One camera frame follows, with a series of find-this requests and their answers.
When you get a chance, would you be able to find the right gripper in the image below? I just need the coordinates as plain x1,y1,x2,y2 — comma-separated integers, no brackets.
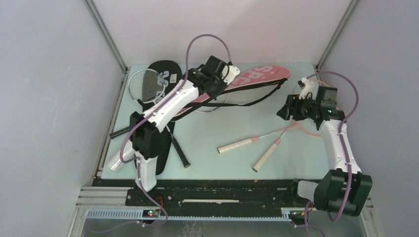
276,94,319,121

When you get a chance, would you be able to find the pink sport racket bag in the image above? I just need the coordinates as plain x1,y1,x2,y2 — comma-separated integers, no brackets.
171,65,291,121

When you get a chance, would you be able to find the white shuttlecock tube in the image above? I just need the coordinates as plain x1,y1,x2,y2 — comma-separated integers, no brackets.
106,147,136,173

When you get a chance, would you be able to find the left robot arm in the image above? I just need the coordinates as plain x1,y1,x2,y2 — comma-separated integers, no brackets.
129,56,240,206

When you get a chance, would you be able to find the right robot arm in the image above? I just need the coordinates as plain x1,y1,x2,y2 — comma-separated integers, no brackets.
277,86,373,217

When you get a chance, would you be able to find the black racket bag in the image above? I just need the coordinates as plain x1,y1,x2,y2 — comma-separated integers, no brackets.
144,60,190,175

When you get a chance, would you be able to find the white racket under pink bag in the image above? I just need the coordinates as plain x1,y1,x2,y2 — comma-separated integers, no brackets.
109,101,226,140

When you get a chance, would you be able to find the left aluminium frame post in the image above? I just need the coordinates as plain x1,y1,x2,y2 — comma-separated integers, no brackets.
84,0,129,180

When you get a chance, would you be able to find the aluminium frame post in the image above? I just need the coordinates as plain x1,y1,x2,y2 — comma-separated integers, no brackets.
315,0,361,71
84,0,129,180

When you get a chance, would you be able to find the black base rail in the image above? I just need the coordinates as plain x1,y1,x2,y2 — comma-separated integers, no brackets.
92,178,307,219

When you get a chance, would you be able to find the right aluminium frame post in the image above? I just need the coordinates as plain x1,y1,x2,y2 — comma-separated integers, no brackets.
315,0,361,71

